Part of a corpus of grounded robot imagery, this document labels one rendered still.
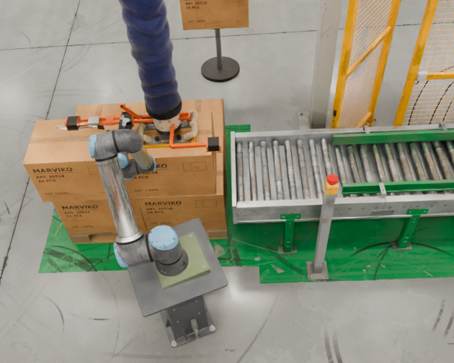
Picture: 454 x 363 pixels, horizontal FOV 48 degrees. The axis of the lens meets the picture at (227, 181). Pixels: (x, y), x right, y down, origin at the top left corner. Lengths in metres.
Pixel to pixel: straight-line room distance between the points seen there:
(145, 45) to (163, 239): 1.03
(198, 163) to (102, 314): 1.29
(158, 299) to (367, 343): 1.47
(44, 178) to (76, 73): 2.30
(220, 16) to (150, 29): 2.07
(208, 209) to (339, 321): 1.18
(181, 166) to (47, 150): 0.87
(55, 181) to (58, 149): 0.22
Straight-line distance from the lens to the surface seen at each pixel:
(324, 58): 4.20
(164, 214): 3.71
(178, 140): 3.28
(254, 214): 3.44
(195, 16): 4.77
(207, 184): 3.42
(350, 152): 3.80
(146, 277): 2.97
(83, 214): 3.81
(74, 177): 3.49
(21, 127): 5.24
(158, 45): 2.82
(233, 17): 4.77
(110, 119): 3.35
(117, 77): 5.47
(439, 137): 3.99
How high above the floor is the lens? 3.29
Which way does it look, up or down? 50 degrees down
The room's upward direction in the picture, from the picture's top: 4 degrees counter-clockwise
